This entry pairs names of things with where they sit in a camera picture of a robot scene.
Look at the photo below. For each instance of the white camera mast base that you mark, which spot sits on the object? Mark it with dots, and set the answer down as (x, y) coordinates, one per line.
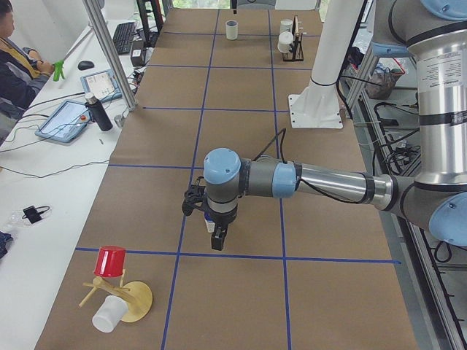
(318, 105)

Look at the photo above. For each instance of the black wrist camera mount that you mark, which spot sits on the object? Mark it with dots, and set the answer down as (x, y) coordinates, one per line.
(194, 198)

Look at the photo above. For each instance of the near teach pendant tablet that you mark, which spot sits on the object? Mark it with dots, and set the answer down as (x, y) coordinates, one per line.
(65, 124)

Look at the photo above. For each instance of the black computer mouse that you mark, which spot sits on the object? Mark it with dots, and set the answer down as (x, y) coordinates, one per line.
(84, 65)

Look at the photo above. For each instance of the aluminium frame post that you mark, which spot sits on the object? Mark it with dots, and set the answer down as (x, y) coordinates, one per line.
(105, 41)

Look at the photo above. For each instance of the red plastic cup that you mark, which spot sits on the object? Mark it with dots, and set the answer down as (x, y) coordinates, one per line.
(110, 261)

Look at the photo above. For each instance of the white cup on tree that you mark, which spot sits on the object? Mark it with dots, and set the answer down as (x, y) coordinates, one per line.
(109, 314)

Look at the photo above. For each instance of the white cup on rack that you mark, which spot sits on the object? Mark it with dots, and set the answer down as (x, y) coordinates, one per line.
(285, 25)
(285, 40)

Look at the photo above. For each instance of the wooden mug tree stand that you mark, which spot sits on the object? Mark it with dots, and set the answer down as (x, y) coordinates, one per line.
(137, 295)

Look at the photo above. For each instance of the far teach pendant tablet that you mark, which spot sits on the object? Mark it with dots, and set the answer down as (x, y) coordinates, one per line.
(103, 85)

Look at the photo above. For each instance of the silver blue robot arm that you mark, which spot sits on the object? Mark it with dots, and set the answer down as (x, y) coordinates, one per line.
(434, 32)

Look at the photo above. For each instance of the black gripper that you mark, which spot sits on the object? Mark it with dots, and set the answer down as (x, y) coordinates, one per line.
(222, 219)

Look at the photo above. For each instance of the white handled mug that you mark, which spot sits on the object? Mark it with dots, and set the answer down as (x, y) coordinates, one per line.
(231, 29)

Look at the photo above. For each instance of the black water bottle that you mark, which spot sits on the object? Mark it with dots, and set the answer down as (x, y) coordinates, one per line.
(97, 112)

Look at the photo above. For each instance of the black keyboard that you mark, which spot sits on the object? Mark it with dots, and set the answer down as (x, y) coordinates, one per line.
(123, 37)

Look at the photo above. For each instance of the blue white milk carton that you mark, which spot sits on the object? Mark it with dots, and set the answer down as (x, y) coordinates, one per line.
(209, 223)

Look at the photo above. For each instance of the small black device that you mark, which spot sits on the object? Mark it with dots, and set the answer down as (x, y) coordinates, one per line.
(34, 214)

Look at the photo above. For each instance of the seated person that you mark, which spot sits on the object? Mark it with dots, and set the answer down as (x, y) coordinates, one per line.
(23, 72)

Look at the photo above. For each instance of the brown paper table cover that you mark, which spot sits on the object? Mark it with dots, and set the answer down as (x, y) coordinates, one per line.
(305, 272)

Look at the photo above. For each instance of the teach pendant tablet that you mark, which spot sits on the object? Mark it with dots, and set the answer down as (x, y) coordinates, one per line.
(65, 124)
(103, 85)

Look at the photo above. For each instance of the black wire cup rack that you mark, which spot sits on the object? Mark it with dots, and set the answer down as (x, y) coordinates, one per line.
(296, 51)

